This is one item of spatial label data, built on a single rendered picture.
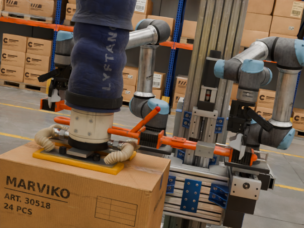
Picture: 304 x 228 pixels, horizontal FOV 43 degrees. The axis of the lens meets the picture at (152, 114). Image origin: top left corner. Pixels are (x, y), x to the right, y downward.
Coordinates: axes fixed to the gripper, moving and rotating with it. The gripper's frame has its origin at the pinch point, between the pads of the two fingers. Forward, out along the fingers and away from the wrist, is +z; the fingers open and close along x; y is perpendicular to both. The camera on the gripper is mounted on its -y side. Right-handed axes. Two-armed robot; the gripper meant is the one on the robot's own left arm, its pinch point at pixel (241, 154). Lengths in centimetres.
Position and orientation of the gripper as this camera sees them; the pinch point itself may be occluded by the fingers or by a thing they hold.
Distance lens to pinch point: 149.0
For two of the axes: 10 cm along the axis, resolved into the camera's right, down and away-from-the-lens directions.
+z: -1.5, 9.7, 1.7
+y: -9.7, -1.8, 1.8
